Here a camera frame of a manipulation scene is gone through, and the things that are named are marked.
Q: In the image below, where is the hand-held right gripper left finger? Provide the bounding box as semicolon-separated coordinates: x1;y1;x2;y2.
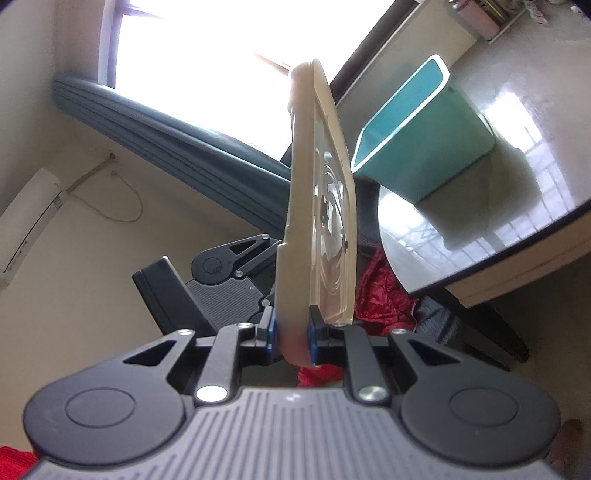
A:
121;307;280;403

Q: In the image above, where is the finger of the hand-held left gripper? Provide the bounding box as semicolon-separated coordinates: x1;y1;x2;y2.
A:
249;288;278;322
221;233;283;278

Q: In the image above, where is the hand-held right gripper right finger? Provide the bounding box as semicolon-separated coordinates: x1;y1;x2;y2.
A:
307;305;467;403

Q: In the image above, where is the teal plastic storage bin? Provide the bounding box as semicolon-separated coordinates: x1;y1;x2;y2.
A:
349;54;498;204

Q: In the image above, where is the glossy grey desktop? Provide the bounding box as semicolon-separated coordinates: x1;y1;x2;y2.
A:
330;0;591;311

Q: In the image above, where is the red cloth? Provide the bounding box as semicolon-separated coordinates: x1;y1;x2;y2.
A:
295;247;422;389

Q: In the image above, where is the grey blue pleated curtain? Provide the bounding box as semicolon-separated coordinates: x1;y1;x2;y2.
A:
52;74;296;237

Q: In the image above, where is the white air conditioner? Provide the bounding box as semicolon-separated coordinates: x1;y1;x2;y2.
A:
0;167;64;285

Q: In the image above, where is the bright window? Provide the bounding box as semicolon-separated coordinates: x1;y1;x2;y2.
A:
98;0;399;163

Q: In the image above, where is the pink water bottle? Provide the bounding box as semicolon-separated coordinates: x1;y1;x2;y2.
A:
455;0;502;41

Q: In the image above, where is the white power cable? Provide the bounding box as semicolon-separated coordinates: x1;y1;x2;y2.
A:
68;151;142;223

